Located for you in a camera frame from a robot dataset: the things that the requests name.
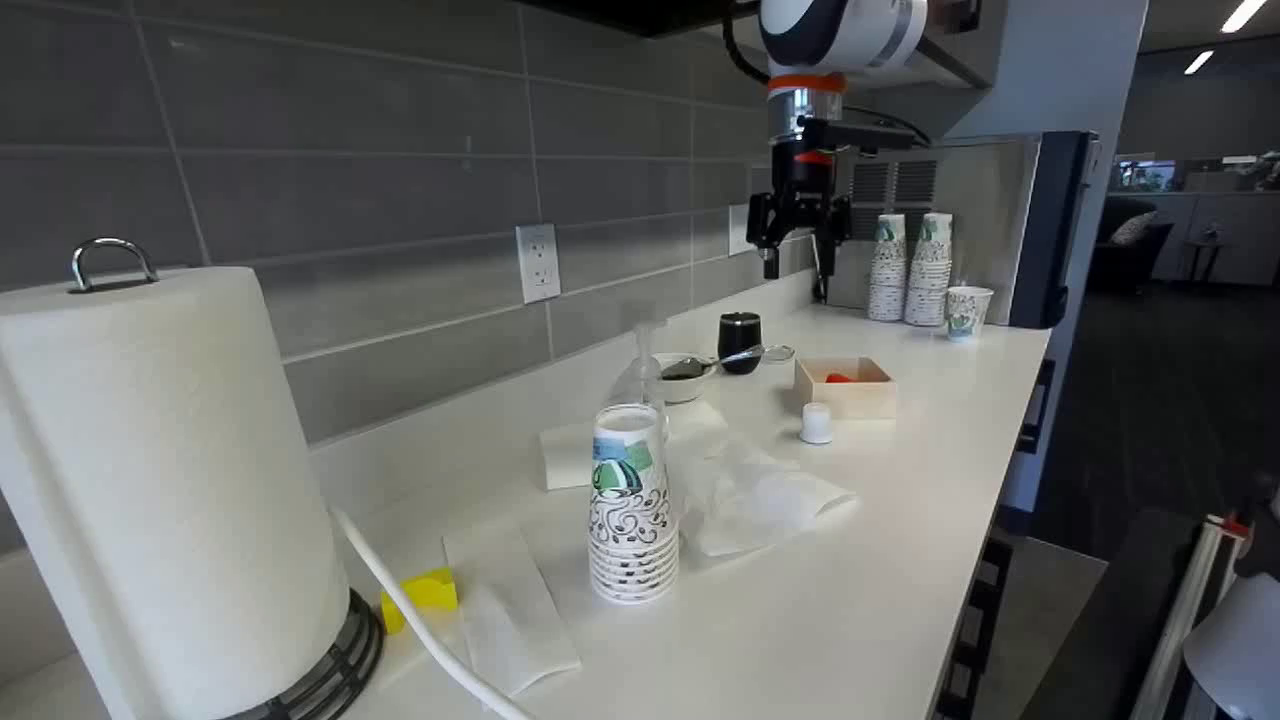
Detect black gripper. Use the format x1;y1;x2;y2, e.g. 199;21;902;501
746;146;856;304

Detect dark spatula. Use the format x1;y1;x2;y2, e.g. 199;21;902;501
660;341;801;386

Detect green logo cup stack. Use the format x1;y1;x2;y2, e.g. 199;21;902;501
906;208;960;333
866;214;913;329

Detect black tumbler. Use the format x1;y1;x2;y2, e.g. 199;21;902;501
716;308;765;382

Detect pale wooden box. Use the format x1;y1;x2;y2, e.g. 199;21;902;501
794;352;902;426

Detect single green logo cup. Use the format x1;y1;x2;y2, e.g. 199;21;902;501
939;281;997;343

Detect clear pump bottle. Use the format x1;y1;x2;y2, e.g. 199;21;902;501
607;316;677;421

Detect small white plastic cup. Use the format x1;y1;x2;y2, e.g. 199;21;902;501
795;402;835;448

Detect crumpled white paper towel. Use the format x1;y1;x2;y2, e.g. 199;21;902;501
671;432;859;571

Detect black office chair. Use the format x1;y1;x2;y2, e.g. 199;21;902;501
1089;195;1182;301

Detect patterned paper cup stack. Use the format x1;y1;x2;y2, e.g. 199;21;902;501
583;402;684;613

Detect computer monitor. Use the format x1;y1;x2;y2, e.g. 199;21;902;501
1115;158;1183;195

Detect yellow sponge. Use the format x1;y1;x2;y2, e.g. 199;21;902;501
377;570;465;639

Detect white stand pole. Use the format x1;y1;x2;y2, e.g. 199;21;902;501
1127;512;1253;720

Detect white lamp shade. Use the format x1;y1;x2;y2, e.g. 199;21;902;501
1175;571;1280;720

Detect black metal towel holder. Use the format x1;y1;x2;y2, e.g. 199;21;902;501
67;234;392;720

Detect white paper towel roll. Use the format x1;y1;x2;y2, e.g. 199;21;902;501
0;265;358;720

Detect white wall outlet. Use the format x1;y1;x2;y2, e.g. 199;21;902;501
514;222;564;308
725;201;760;260

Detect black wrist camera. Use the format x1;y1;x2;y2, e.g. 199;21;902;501
795;117;930;158

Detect black camera cable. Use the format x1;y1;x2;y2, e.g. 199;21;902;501
720;3;935;148

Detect white cable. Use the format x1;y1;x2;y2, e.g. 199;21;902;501
333;510;536;720

